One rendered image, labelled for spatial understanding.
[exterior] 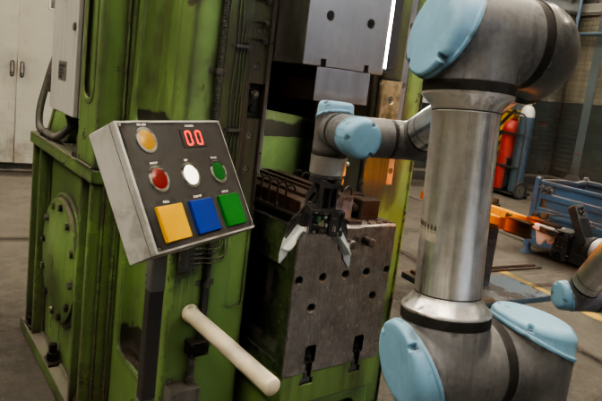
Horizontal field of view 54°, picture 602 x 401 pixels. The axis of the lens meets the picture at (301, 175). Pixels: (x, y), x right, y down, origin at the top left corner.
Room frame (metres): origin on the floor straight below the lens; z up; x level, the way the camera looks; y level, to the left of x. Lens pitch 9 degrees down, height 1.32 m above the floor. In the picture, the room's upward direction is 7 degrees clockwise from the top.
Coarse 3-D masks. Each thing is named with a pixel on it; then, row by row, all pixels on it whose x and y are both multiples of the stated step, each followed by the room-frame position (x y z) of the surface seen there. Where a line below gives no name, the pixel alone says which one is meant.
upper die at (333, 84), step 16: (272, 64) 1.83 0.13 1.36; (288, 64) 1.76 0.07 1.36; (272, 80) 1.82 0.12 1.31; (288, 80) 1.75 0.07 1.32; (304, 80) 1.69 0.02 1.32; (320, 80) 1.66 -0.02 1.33; (336, 80) 1.69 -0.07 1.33; (352, 80) 1.73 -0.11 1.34; (368, 80) 1.77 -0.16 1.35; (288, 96) 1.75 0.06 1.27; (304, 96) 1.68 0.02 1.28; (320, 96) 1.66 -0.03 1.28; (336, 96) 1.70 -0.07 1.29; (352, 96) 1.73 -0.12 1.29
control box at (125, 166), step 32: (128, 128) 1.17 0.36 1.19; (160, 128) 1.26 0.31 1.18; (192, 128) 1.35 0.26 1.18; (128, 160) 1.13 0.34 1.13; (160, 160) 1.21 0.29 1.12; (192, 160) 1.29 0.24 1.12; (224, 160) 1.40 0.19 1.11; (128, 192) 1.12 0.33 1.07; (160, 192) 1.17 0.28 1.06; (192, 192) 1.25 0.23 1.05; (224, 192) 1.34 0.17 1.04; (128, 224) 1.12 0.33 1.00; (192, 224) 1.20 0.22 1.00; (224, 224) 1.29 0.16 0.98; (128, 256) 1.12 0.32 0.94; (160, 256) 1.17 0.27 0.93
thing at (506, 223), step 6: (492, 216) 1.72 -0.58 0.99; (498, 216) 1.73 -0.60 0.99; (492, 222) 1.72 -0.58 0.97; (498, 222) 1.70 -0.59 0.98; (504, 222) 1.68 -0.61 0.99; (510, 222) 1.67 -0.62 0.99; (516, 222) 1.65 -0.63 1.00; (522, 222) 1.63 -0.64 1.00; (528, 222) 1.63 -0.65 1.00; (504, 228) 1.68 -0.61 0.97; (510, 228) 1.67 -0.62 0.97; (516, 228) 1.65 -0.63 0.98; (522, 228) 1.63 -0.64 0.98; (528, 228) 1.62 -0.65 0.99; (516, 234) 1.64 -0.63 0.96; (522, 234) 1.63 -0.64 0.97; (528, 234) 1.62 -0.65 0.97
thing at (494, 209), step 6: (492, 210) 1.88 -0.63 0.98; (498, 210) 1.85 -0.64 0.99; (504, 210) 1.83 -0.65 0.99; (510, 210) 1.84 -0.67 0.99; (504, 216) 1.83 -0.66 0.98; (516, 216) 1.79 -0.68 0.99; (522, 216) 1.78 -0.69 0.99; (534, 222) 1.73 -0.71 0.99; (540, 222) 1.71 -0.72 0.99; (546, 222) 1.70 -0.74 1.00; (534, 228) 1.72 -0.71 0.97; (558, 228) 1.66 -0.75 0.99
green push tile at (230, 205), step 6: (234, 192) 1.36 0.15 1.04; (222, 198) 1.31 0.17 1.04; (228, 198) 1.33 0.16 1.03; (234, 198) 1.35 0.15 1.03; (222, 204) 1.30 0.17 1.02; (228, 204) 1.32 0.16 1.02; (234, 204) 1.34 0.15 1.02; (240, 204) 1.36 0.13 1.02; (222, 210) 1.30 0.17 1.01; (228, 210) 1.31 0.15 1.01; (234, 210) 1.33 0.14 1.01; (240, 210) 1.35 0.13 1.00; (228, 216) 1.31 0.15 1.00; (234, 216) 1.32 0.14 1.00; (240, 216) 1.34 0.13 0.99; (228, 222) 1.30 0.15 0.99; (234, 222) 1.31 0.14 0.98; (240, 222) 1.33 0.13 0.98
